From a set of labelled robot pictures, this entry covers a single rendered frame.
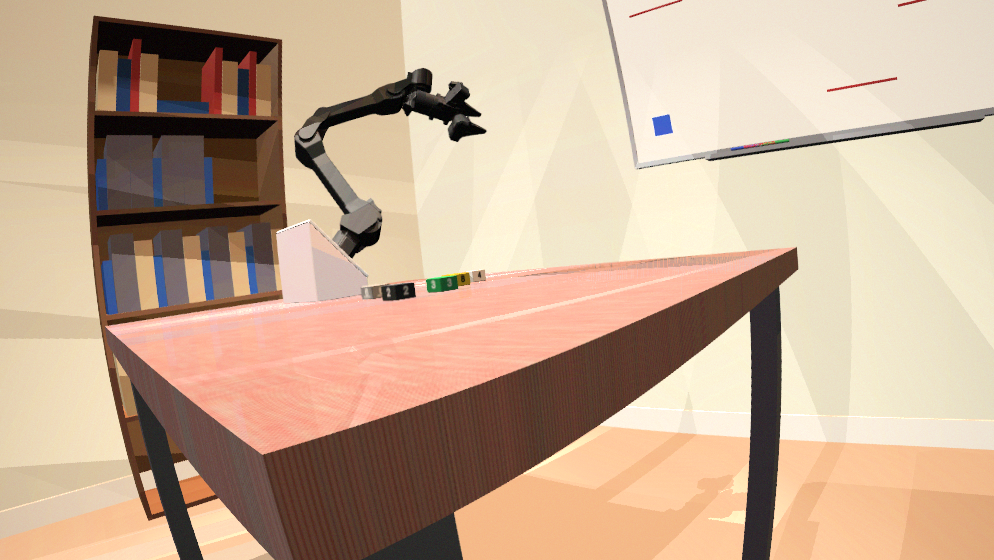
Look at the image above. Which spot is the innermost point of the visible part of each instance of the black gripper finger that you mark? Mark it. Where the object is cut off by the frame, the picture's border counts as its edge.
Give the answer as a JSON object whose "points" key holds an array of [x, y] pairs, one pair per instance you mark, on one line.
{"points": [[474, 129], [467, 110]]}

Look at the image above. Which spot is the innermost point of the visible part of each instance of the yellow block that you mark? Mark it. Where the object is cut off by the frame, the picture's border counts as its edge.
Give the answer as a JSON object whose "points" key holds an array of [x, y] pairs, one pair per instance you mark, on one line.
{"points": [[462, 278]]}

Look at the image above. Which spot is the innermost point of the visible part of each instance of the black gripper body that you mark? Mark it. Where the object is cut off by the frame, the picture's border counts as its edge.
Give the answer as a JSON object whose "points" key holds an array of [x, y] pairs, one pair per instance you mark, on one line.
{"points": [[459, 123]]}

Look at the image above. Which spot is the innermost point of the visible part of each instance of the green block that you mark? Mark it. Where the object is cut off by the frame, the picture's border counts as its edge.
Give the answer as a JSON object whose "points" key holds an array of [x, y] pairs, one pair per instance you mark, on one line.
{"points": [[440, 284]]}

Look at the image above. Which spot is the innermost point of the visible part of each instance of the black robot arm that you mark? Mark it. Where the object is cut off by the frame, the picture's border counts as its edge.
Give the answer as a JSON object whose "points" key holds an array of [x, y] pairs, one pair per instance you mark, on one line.
{"points": [[360, 226]]}

